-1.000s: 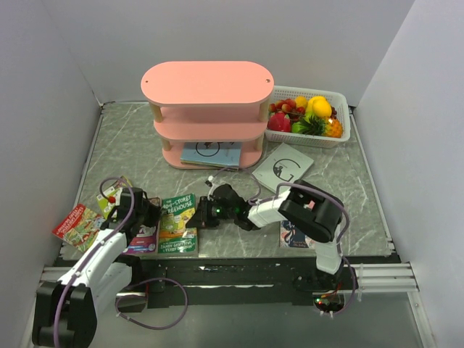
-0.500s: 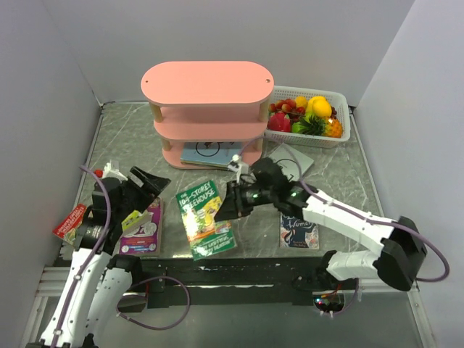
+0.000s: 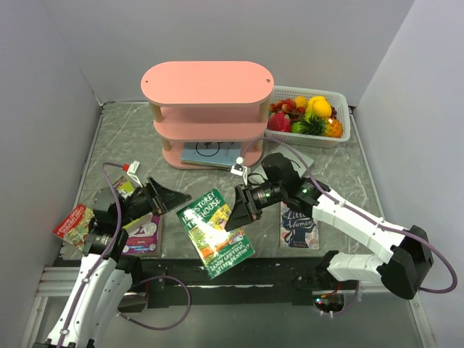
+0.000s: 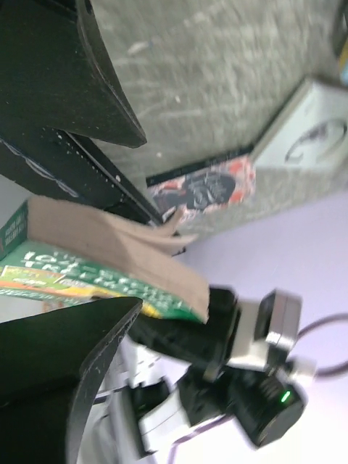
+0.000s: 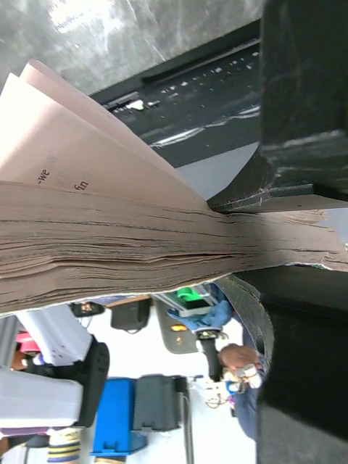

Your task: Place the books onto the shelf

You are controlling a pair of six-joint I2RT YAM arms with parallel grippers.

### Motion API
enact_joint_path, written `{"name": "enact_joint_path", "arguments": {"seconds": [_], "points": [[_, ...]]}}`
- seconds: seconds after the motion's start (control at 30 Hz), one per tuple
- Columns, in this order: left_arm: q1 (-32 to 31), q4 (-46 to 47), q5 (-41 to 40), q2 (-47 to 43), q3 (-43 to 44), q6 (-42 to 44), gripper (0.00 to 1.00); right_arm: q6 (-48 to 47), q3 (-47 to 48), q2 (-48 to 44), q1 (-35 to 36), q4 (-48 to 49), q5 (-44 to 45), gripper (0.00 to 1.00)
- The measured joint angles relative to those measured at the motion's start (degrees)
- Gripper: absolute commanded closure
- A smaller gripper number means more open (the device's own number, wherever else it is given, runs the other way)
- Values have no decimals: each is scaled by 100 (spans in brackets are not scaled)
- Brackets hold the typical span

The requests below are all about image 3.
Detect white plastic fruit basket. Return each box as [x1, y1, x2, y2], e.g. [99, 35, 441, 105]
[265, 86, 351, 148]

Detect red toy cherries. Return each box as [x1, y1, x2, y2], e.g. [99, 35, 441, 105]
[268, 99, 306, 114]

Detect aluminium rail frame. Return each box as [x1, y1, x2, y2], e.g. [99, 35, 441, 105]
[34, 262, 420, 298]

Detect light blue book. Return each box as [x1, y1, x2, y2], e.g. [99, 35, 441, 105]
[181, 142, 242, 166]

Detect red Treehouse book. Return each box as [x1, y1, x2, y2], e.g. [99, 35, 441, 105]
[52, 204, 94, 251]

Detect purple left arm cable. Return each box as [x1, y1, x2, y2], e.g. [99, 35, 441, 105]
[54, 162, 192, 348]

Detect pink toy dragon fruit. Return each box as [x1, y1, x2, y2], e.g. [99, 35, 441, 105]
[268, 112, 291, 133]

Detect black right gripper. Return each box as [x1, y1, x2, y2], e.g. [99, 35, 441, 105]
[225, 182, 286, 231]

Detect lime green paperback book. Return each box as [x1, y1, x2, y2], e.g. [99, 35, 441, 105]
[112, 175, 135, 199]

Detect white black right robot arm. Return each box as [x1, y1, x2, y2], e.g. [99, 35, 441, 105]
[225, 153, 434, 299]

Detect pink three-tier shelf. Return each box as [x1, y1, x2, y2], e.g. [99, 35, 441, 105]
[141, 61, 274, 169]

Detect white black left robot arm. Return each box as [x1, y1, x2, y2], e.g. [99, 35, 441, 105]
[34, 178, 191, 347]

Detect toy pineapple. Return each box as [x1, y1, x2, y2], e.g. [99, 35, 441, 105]
[300, 116, 344, 138]

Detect Little Women book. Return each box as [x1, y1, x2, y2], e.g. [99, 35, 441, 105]
[279, 202, 319, 250]

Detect small yellow toy fruit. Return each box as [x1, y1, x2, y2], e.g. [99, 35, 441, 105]
[294, 96, 308, 109]

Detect green Treehouse book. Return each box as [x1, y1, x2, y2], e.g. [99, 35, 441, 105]
[177, 188, 254, 279]

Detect purple paperback book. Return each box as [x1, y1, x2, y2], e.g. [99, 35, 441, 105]
[123, 213, 162, 258]

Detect black mounting base plate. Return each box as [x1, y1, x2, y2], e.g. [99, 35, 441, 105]
[130, 257, 356, 309]

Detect grey white book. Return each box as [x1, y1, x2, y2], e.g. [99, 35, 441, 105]
[248, 145, 314, 184]

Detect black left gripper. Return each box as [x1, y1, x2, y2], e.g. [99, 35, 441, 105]
[115, 175, 191, 227]

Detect Wuthering Heights dark blue book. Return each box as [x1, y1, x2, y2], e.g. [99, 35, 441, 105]
[181, 162, 231, 170]

